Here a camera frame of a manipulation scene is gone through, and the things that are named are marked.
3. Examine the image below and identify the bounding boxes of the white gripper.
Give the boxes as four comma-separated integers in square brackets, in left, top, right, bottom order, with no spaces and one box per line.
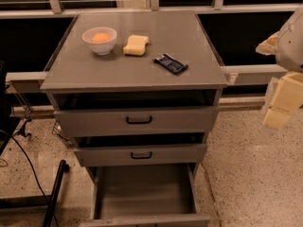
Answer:
[256,6,303,130]

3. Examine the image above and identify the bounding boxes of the blue rxbar wrapper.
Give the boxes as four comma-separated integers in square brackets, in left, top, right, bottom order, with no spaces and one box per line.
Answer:
[153,53,188,75]

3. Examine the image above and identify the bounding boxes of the grey middle drawer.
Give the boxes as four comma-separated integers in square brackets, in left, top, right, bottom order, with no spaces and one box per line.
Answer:
[75,132,206,166]

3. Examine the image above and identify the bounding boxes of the grey drawer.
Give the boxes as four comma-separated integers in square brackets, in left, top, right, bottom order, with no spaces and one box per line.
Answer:
[79,164,210,227]
[55,90,219,137]
[75,132,206,166]

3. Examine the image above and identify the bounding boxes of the grey drawer cabinet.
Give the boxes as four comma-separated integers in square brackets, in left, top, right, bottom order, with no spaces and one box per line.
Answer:
[40,10,229,227]

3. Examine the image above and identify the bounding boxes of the grey bottom drawer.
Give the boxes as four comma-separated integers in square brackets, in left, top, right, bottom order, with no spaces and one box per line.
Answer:
[79,164,210,227]

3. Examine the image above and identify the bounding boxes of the grey top drawer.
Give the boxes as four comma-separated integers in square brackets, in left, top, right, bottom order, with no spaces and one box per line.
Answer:
[55,90,219,137]

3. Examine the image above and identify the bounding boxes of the metal window railing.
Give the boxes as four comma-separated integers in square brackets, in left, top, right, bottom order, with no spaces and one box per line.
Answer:
[0,0,303,95]

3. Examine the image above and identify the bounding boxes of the yellow sponge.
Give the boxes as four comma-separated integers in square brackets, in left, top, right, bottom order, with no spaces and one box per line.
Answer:
[123,35,149,56]

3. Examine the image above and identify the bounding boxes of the white ceramic bowl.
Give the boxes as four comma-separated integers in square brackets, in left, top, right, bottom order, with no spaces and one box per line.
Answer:
[82,27,117,55]

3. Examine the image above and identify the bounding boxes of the orange fruit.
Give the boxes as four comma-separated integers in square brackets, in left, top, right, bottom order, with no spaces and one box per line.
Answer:
[92,32,111,44]

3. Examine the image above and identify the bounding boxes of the black stand leg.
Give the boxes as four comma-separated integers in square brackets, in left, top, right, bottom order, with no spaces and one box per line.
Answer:
[43,160,69,227]

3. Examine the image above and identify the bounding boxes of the black cable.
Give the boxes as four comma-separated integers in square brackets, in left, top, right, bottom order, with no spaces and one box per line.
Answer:
[0,129,60,227]

